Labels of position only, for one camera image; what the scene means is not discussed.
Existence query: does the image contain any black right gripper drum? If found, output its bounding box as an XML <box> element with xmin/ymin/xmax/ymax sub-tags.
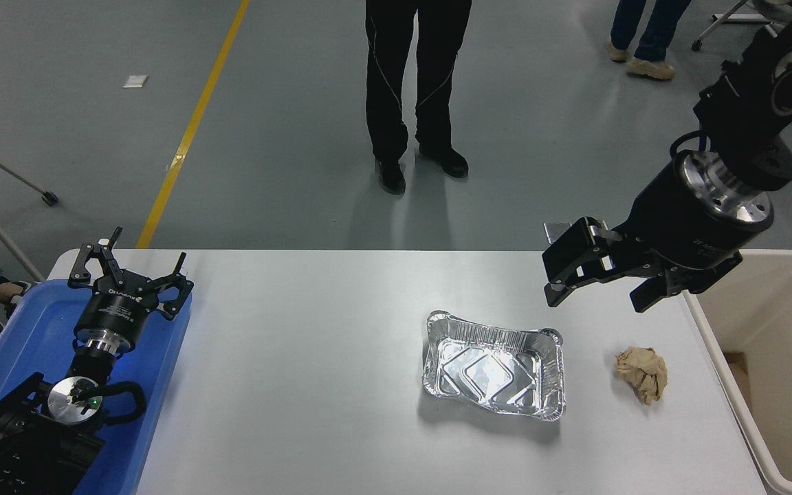
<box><xmin>619</xmin><ymin>162</ymin><xmax>768</xmax><ymax>293</ymax></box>

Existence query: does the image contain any blue plastic tray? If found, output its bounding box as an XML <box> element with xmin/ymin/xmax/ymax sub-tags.
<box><xmin>0</xmin><ymin>278</ymin><xmax>194</xmax><ymax>495</ymax></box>

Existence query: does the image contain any crumpled tan paper ball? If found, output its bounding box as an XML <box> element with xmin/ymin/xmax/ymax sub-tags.
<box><xmin>615</xmin><ymin>346</ymin><xmax>669</xmax><ymax>406</ymax></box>

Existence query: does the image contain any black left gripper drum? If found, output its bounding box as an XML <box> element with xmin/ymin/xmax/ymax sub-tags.
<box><xmin>75</xmin><ymin>280</ymin><xmax>161</xmax><ymax>342</ymax></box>

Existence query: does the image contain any rectangular foil tray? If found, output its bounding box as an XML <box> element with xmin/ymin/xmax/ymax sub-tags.
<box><xmin>421</xmin><ymin>309</ymin><xmax>567</xmax><ymax>422</ymax></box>

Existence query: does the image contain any white wheeled metal frame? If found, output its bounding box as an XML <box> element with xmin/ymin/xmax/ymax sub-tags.
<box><xmin>690</xmin><ymin>0</ymin><xmax>782</xmax><ymax>52</ymax></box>

